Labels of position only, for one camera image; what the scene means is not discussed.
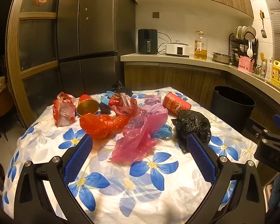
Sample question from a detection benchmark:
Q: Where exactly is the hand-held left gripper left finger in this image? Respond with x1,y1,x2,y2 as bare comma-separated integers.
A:
13,134,98,224

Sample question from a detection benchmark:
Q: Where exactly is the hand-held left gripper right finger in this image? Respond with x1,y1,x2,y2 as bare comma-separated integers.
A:
182,133,265,224

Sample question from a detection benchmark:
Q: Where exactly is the large black plastic bag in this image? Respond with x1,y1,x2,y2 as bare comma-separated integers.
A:
172,110,211,154

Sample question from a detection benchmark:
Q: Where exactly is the orange red plastic bag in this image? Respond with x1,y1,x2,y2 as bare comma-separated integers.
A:
80,113,129,141

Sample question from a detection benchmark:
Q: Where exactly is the black trash bin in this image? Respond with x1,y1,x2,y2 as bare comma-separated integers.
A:
211,86,255,132

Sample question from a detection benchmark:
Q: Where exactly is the red white plastic bag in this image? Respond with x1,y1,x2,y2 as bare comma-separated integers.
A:
53,92,76,127

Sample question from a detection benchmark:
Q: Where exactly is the red cup gold inside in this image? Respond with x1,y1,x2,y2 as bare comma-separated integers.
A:
77,94,100,116

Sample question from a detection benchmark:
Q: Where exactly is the pink transparent plastic bag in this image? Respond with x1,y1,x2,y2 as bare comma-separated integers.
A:
110,112,168,163

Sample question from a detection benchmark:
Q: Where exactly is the printed red paper cup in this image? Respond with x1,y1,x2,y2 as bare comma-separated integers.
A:
163,91,192,116

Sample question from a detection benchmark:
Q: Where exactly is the dark red plastic bag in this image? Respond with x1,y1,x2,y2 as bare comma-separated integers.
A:
108,93,140,117

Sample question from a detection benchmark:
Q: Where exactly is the knotted lilac plastic bag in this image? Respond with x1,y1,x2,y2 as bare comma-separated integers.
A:
143,94,162,105

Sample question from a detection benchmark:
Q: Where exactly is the small black plastic bag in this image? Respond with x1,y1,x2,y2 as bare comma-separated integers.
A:
112,80,132,96

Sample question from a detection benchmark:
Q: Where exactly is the person's light blue clothing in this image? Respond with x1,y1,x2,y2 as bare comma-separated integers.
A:
269,174,280,211

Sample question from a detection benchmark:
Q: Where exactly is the yellow detergent bottle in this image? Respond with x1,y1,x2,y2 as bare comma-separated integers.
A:
271,59,280,87

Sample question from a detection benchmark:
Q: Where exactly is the white pump bottle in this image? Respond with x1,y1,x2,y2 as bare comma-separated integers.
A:
265,57,273,80

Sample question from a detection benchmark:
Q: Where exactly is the blue floral blanket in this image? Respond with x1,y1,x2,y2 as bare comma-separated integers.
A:
2,86,259,224

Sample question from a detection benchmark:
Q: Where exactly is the pink utensil holder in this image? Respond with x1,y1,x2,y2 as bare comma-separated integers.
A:
237,55,255,73

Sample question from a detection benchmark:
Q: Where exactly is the black dish rack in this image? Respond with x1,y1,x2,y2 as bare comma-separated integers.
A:
229,31,259,67

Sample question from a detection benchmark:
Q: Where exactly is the steel bowl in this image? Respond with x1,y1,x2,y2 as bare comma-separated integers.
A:
212,52,232,64

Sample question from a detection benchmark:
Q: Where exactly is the kitchen counter cabinet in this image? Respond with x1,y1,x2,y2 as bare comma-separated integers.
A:
120,53,280,131

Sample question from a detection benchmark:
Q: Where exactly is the hanging slotted spatula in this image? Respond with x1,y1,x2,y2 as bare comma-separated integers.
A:
260,10,267,38

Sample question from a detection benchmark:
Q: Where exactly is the row of white plates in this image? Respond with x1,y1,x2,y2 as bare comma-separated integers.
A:
233,26,256,40

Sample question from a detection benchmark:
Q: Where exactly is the cooking oil bottle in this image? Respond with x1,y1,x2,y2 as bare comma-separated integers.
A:
194,30,208,60

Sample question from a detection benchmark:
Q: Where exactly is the white electric cooker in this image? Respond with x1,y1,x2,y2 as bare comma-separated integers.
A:
166,41,190,57

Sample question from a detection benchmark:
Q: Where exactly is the dark steel refrigerator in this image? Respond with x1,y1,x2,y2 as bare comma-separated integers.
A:
57,0,136,98

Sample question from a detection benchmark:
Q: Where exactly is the wood framed glass door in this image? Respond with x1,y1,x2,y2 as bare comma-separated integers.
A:
6,0,63,129

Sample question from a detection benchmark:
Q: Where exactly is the black air fryer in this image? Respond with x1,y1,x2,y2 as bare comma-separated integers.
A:
138,29,158,55

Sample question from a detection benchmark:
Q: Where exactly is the black power cable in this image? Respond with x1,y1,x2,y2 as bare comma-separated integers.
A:
157,32,176,55

